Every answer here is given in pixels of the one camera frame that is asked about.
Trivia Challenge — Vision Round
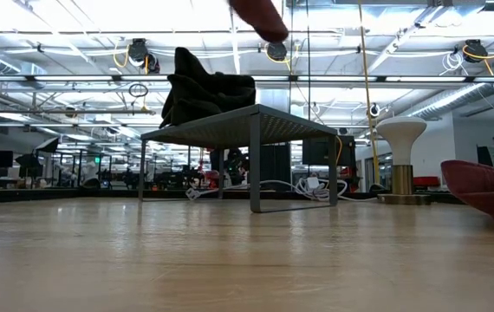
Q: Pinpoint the maroon baseball cap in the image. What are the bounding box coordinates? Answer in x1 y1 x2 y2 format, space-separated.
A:
440 159 494 231
228 0 290 43

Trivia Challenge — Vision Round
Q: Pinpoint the black upright panel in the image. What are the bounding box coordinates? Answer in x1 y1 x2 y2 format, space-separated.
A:
258 142 292 192

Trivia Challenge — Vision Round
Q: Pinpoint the grey perforated metal shelf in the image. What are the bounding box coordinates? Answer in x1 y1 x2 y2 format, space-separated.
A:
140 103 339 214

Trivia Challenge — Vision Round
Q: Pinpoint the white mushroom table lamp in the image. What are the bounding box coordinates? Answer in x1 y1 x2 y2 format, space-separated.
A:
375 115 432 206

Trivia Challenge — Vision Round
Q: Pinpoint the red bin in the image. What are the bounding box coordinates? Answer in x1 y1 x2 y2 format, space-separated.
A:
412 175 441 188

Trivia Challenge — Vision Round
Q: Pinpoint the black photo softbox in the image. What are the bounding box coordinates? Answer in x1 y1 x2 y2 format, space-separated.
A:
34 136 61 154

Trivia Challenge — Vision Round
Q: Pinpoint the black photo umbrella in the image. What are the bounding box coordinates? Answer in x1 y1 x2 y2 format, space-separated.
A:
15 153 44 179

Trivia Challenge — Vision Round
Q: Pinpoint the white cable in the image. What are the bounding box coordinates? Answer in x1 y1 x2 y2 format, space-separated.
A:
185 175 378 203

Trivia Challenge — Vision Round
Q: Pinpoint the orange hanging cable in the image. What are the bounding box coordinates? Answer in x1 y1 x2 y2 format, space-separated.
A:
356 0 383 187

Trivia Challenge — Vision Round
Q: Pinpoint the black aluminium table frame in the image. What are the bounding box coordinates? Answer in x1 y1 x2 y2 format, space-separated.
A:
0 186 465 205

